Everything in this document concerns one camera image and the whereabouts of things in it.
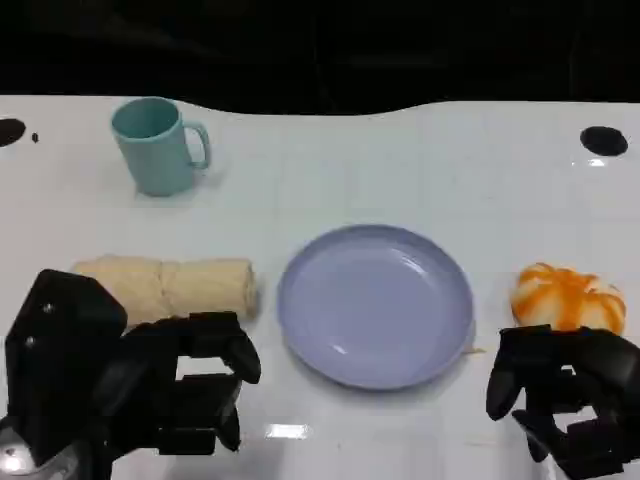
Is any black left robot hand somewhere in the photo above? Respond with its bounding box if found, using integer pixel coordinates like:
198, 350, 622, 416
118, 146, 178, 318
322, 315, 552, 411
93, 311, 263, 459

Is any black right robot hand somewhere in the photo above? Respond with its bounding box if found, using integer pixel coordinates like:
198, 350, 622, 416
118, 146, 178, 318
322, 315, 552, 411
486, 324, 640, 480

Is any orange and white toy bread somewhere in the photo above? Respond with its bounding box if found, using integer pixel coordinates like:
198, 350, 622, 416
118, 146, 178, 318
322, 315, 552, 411
509, 262, 628, 335

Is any pale green mug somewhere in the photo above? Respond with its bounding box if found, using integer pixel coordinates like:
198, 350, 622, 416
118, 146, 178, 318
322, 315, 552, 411
110, 96, 212, 197

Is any lilac plate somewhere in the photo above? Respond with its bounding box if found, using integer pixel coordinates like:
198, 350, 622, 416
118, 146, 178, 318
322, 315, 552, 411
276, 224, 475, 392

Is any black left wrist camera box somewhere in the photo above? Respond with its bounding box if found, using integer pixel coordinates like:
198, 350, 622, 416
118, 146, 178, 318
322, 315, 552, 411
3, 269, 129, 464

